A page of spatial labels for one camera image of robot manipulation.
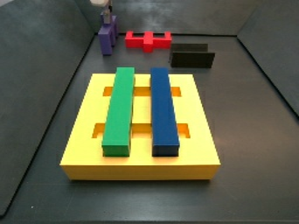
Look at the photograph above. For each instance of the black angle bracket holder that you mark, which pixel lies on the black angle bracket holder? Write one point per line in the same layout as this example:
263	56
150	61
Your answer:
191	55

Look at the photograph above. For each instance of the green long bar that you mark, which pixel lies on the green long bar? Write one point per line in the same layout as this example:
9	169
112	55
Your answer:
116	137

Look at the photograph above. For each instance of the purple fork-shaped block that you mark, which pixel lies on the purple fork-shaped block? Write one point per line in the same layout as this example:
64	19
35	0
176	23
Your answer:
107	35

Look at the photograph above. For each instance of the blue long bar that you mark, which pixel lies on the blue long bar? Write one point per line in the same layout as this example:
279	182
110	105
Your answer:
166	143

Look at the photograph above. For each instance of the yellow slotted board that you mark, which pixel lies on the yellow slotted board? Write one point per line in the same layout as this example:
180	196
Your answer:
83	161

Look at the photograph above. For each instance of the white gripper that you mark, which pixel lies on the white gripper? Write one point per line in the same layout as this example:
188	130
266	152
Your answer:
106	13

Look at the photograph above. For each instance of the red fork-shaped block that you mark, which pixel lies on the red fork-shaped block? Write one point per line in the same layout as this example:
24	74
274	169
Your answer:
148	41

